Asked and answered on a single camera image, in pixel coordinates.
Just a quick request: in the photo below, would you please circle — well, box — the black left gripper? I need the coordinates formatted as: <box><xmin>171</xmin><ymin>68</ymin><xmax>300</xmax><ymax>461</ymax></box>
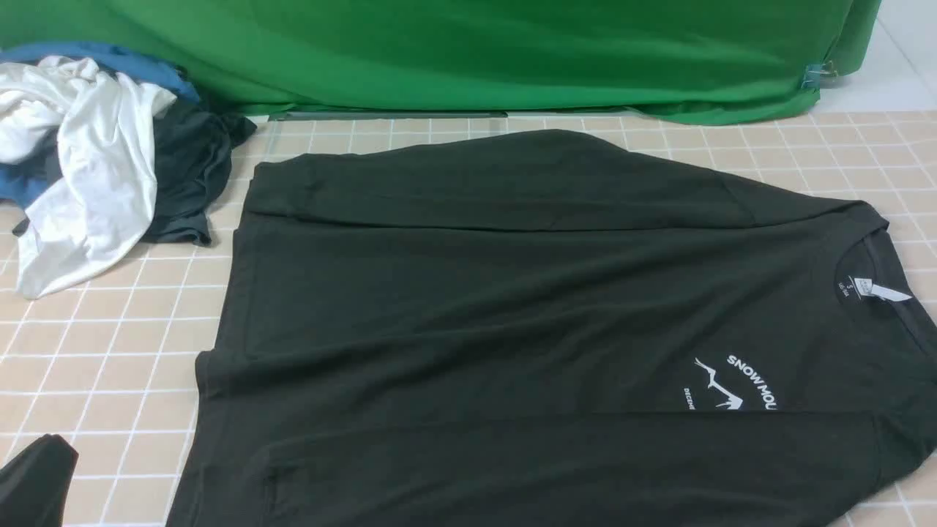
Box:
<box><xmin>1</xmin><ymin>434</ymin><xmax>79</xmax><ymax>526</ymax></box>

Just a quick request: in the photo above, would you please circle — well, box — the dark gray long-sleeved shirt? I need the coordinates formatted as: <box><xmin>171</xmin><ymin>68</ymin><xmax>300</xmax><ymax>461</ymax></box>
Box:
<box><xmin>167</xmin><ymin>130</ymin><xmax>936</xmax><ymax>526</ymax></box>

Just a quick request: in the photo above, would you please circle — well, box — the white crumpled shirt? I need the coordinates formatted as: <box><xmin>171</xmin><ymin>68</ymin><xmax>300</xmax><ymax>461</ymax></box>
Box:
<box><xmin>2</xmin><ymin>56</ymin><xmax>176</xmax><ymax>299</ymax></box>

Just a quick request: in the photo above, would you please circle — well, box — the blue crumpled garment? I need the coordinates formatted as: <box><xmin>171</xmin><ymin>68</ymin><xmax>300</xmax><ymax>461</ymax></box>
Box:
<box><xmin>1</xmin><ymin>41</ymin><xmax>201</xmax><ymax>208</ymax></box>

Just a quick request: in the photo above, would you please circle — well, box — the dark teal crumpled garment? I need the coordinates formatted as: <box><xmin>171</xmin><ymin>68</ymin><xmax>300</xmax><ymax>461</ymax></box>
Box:
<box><xmin>1</xmin><ymin>99</ymin><xmax>257</xmax><ymax>247</ymax></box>

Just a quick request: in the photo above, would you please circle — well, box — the green backdrop cloth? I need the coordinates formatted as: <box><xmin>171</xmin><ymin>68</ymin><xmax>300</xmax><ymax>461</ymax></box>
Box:
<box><xmin>2</xmin><ymin>1</ymin><xmax>880</xmax><ymax>126</ymax></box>

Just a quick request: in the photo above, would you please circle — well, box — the blue binder clip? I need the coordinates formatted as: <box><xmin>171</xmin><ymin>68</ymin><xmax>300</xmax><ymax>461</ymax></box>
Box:
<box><xmin>800</xmin><ymin>61</ymin><xmax>840</xmax><ymax>90</ymax></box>

